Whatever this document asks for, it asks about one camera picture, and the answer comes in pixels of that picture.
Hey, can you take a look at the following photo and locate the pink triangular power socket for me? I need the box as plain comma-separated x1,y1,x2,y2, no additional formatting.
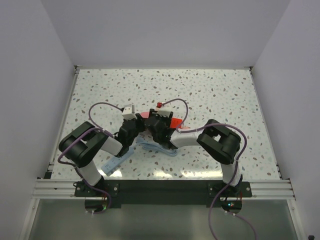
140,111,150,119

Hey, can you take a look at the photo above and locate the red cube socket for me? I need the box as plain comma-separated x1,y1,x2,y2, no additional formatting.
169,117,184,130

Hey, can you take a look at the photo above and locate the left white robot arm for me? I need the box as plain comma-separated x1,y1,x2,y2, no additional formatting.
58,113,146,196

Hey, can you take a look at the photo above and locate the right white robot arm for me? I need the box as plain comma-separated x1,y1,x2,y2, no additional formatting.
144,108,248,197

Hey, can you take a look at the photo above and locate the light blue power strip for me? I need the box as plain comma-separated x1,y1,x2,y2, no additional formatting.
101,147,134,177

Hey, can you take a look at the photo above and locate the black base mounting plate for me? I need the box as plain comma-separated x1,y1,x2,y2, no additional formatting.
73,180,253,211

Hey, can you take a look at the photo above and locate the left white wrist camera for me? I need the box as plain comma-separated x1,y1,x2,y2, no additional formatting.
122,104,137,121

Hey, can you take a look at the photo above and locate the aluminium frame rail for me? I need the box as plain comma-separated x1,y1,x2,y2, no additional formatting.
32,179,76,200

